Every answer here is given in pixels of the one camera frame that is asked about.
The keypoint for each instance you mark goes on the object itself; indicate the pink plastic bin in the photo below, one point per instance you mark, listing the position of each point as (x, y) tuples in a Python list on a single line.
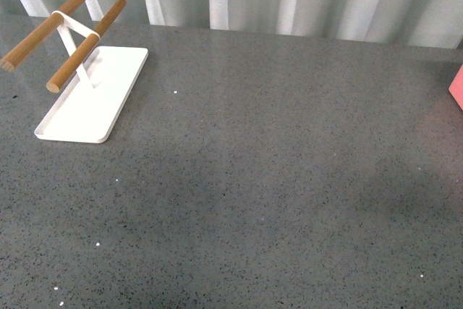
[(456, 88)]

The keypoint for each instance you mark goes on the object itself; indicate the white towel rack wooden bars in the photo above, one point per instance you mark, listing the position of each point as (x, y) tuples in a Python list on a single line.
[(93, 84)]

